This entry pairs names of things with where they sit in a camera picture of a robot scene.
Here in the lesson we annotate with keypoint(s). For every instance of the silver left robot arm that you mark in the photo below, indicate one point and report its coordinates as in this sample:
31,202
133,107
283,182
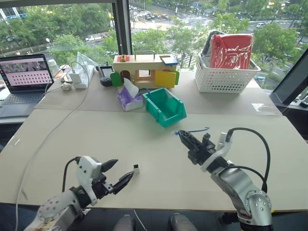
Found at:
56,209

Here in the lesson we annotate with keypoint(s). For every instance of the green plastic bin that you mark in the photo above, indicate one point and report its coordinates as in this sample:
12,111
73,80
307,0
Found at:
166,108

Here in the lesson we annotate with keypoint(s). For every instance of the wooden toy lock box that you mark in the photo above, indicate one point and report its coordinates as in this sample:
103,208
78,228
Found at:
142,65

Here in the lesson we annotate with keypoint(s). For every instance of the dark window frame post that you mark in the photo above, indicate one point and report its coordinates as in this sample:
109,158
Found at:
122,26

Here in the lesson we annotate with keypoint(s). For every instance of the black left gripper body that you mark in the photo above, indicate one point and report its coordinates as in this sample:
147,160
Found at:
102,186

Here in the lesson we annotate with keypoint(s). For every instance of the white charger block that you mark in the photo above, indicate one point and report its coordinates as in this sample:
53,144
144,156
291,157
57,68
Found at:
75,75

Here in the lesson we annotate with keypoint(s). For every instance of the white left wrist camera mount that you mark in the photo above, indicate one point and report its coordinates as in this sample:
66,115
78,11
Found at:
86,168

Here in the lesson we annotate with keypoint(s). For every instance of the small crumpled white object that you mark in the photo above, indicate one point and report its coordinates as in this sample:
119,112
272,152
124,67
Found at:
66,86

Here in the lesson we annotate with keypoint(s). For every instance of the clear plastic triangle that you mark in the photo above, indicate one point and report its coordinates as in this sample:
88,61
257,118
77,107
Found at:
84,61

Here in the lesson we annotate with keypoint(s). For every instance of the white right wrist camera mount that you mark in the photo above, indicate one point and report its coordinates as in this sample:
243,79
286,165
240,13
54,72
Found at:
222,149

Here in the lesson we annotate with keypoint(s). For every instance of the black handheld remote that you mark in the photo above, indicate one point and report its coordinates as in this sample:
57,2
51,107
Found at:
106,71

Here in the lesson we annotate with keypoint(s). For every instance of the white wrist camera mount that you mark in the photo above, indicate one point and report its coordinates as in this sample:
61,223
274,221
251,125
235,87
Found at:
222,149
86,168

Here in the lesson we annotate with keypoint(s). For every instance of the open laptop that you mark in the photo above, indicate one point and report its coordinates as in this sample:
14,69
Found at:
24,81

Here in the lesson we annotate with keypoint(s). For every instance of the white power strip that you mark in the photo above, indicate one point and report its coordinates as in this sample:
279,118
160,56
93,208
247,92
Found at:
83,79

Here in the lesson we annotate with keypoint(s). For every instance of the white coupler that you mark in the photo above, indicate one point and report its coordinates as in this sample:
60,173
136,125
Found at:
136,168

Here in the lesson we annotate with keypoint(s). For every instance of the red plastic-wrapped package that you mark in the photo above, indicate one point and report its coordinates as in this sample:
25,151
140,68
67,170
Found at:
231,51

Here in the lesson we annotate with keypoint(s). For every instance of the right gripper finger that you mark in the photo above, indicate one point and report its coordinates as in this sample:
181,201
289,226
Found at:
187,144
192,140

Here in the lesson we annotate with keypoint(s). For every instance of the white perforated basket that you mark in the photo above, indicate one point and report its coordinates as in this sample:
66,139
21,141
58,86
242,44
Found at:
221,79

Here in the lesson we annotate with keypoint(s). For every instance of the purple tissue pack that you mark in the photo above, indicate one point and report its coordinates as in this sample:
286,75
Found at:
130,98

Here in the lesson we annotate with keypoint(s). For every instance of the dark flat case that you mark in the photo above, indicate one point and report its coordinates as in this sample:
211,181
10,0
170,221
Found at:
205,47

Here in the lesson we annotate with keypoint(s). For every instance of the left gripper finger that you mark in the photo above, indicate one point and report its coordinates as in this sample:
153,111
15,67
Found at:
123,181
109,164

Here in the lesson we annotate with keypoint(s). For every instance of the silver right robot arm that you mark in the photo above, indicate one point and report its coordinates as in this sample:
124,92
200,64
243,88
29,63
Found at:
240,187

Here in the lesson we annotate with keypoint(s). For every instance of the black monitor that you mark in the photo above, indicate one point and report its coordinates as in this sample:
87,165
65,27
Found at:
292,77

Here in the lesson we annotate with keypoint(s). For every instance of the black round object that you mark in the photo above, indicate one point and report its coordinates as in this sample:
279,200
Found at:
106,82

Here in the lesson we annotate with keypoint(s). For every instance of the dark rounded shape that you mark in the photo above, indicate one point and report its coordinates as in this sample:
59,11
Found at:
124,223
181,222

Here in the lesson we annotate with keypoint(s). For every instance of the white capped bottle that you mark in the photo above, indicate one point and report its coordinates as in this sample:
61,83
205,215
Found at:
53,67

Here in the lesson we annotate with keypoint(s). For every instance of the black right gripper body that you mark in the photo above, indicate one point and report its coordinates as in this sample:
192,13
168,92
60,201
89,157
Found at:
201,155

